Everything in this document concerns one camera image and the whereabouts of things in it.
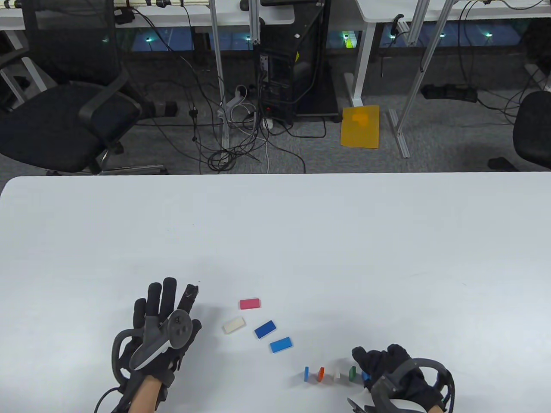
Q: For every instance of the person's right hand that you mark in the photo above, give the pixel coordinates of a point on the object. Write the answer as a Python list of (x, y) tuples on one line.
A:
[(387, 365)]

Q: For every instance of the person's left hand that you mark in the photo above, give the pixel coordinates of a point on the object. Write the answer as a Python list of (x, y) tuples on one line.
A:
[(162, 301)]

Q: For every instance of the green domino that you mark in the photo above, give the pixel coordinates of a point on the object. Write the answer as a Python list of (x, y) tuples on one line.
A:
[(352, 374)]

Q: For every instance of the orange domino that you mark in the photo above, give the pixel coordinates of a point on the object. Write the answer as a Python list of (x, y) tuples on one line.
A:
[(320, 374)]

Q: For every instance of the cream domino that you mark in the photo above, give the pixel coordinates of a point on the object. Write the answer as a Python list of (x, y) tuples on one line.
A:
[(233, 325)]

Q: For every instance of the pink domino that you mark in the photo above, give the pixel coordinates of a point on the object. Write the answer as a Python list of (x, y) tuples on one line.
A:
[(250, 304)]

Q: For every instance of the dark blue domino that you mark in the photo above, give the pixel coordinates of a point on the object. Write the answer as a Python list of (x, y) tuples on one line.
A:
[(264, 329)]

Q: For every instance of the person's left forearm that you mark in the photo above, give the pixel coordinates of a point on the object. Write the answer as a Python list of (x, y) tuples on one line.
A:
[(146, 398)]

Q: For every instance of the grey right hand controller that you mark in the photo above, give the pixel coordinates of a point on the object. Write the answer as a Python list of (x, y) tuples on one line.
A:
[(379, 393)]

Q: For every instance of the grey hand controller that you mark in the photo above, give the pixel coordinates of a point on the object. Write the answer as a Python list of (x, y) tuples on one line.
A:
[(150, 348), (379, 393)]

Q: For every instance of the grey left hand controller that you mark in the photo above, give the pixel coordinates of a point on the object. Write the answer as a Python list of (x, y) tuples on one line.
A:
[(150, 348)]

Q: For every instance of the black mesh office chair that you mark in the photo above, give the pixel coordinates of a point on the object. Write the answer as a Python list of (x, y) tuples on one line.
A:
[(51, 124)]

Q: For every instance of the white power strip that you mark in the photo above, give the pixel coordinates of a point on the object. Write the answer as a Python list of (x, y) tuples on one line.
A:
[(234, 102)]

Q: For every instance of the yellow plastic sheet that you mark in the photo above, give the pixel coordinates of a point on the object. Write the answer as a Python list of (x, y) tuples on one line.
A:
[(359, 129)]

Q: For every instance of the black computer tower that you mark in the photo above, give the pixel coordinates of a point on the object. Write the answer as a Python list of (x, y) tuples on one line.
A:
[(284, 77)]

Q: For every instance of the black power strip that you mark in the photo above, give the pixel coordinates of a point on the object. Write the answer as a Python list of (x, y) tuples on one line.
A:
[(450, 92)]

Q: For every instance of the white desk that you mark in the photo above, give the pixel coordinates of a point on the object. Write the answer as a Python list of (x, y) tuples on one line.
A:
[(383, 8), (159, 20)]

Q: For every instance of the aluminium frame post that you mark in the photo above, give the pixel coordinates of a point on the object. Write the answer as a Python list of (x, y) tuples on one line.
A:
[(418, 86), (218, 64), (416, 23), (255, 21)]

